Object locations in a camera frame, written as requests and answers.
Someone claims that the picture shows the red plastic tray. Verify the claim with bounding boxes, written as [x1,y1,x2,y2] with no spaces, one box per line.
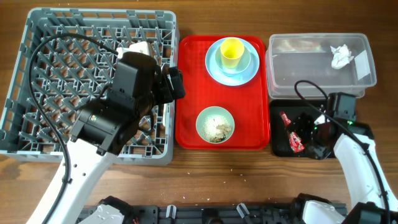
[175,35,271,150]

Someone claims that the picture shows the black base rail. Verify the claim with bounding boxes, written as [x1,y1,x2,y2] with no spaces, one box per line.
[133,203,301,224]

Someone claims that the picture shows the white plastic spoon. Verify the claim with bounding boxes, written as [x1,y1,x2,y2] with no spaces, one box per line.
[162,103,169,128]

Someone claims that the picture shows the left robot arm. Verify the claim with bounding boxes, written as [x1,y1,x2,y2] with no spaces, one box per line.
[28,52,185,223]

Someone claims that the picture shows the light blue bowl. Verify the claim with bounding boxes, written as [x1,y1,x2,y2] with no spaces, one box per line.
[215,47,251,76]

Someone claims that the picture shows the white napkin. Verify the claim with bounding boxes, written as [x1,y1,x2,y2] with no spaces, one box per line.
[330,44,354,70]

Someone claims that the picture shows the grey dishwasher rack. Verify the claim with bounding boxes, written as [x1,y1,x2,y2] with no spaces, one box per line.
[1,8,180,162]

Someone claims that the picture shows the light blue plate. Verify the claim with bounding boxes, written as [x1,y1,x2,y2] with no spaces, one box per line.
[205,37,260,86]

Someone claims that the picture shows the clear plastic bin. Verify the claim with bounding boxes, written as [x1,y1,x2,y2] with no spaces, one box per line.
[266,33,377,99]

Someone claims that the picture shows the yellow plastic cup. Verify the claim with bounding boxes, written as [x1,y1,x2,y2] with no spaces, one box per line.
[220,37,245,68]

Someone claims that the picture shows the black tray bin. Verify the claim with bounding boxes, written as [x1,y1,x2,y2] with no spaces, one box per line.
[269,93,374,157]

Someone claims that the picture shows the rice and food scraps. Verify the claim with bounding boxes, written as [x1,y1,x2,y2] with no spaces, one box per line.
[202,114,233,143]

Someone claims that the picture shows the green bowl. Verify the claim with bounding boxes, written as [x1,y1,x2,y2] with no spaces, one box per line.
[196,106,235,144]

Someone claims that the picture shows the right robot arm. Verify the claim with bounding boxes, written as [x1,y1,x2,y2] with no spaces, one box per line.
[300,92,397,223]

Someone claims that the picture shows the red snack wrapper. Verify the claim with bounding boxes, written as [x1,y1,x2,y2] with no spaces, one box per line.
[280,111,305,153]

